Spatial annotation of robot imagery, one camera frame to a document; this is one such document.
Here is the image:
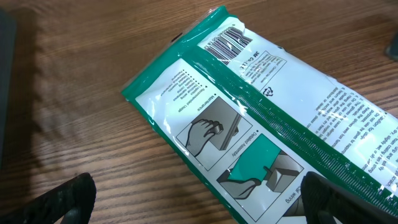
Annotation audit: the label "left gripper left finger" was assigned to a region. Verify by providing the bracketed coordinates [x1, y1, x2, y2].
[1, 172, 96, 224]

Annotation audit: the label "grey plastic shopping basket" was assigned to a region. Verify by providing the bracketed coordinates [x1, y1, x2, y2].
[0, 9, 16, 160]

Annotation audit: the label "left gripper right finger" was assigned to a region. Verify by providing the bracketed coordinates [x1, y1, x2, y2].
[301, 172, 397, 224]

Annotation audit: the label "green 3M gloves packet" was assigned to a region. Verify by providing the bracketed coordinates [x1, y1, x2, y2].
[122, 6, 397, 223]

